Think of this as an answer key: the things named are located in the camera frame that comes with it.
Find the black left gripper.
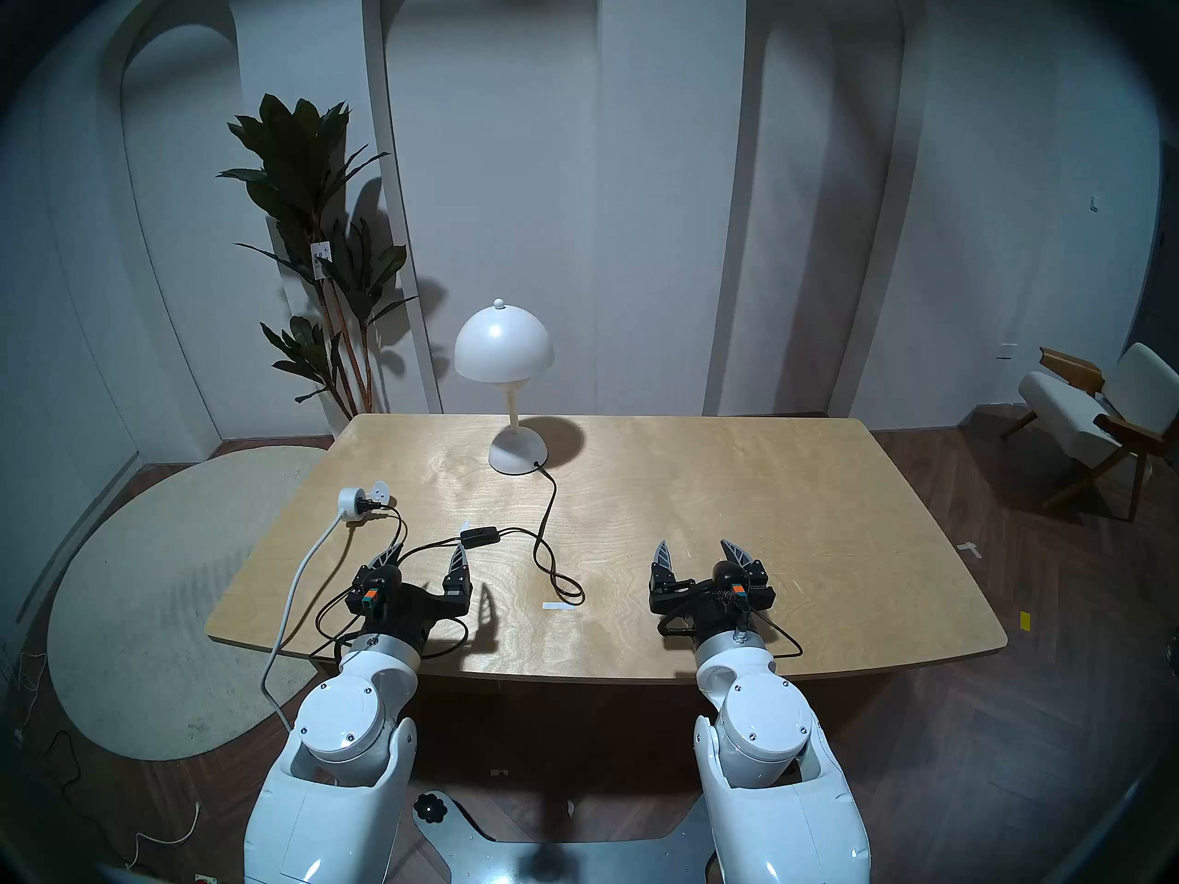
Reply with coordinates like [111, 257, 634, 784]
[345, 541, 473, 658]

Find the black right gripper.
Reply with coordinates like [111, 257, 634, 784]
[648, 539, 777, 649]

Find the white mushroom table lamp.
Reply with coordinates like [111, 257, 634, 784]
[453, 298, 556, 476]

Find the beige oval rug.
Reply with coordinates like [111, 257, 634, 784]
[47, 446, 329, 762]

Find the white cushioned wooden armchair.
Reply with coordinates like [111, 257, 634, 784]
[1001, 342, 1179, 523]

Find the tall green potted plant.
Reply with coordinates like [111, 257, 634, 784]
[217, 93, 421, 423]

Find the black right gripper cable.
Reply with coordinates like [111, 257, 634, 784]
[753, 609, 805, 661]

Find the white socket extension cable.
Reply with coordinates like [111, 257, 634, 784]
[260, 514, 344, 732]

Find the black lamp power cord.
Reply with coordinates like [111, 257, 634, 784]
[355, 461, 588, 608]

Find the grey metal robot base plate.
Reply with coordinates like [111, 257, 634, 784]
[412, 790, 716, 884]

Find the white floor cable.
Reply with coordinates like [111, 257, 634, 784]
[127, 799, 202, 871]

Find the black floor cable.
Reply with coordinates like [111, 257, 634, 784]
[0, 647, 86, 805]

